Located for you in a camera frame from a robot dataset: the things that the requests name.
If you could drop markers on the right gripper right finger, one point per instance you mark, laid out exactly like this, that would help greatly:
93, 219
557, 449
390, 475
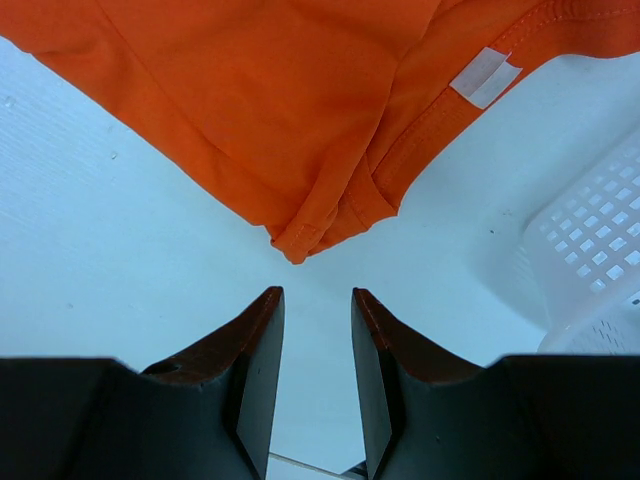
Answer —
429, 414

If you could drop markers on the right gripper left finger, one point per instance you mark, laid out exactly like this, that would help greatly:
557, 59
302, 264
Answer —
205, 412

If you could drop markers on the orange t shirt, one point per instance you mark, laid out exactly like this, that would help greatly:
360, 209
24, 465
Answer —
309, 118

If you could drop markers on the white plastic basket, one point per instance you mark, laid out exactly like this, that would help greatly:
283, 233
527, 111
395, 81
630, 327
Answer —
584, 251

